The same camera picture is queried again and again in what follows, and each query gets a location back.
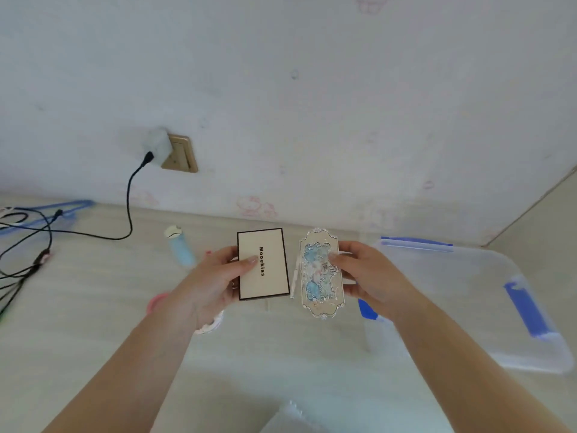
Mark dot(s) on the light blue spray bottle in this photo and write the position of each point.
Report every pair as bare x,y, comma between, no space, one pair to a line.
180,248

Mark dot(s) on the person's right hand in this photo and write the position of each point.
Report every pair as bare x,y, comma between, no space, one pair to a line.
383,284

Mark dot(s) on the ornate silver blue palette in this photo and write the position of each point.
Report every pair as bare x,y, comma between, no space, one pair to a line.
318,284

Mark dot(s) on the person's left forearm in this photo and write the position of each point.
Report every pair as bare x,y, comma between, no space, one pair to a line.
126,378

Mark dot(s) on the person's right forearm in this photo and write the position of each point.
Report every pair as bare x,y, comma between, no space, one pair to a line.
460,378

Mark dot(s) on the white silver mascara pen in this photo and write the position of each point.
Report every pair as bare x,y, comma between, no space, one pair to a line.
294,279

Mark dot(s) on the white plug adapter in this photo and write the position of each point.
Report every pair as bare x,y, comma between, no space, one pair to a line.
158,141

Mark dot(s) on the clear plastic box blue handle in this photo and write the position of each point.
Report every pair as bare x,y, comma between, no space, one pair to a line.
473,288

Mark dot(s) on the black white Mooekiss palette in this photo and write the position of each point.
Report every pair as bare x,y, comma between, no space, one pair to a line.
270,275

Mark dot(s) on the cake-shaped pink round compact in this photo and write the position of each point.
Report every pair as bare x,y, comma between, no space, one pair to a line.
212,326

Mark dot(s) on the gold wall socket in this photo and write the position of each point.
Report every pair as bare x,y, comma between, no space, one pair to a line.
182,153

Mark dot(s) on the white knit top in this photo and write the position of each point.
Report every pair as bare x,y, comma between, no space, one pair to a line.
288,421

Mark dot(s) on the person's left hand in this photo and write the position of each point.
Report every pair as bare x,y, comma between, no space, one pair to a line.
203,288

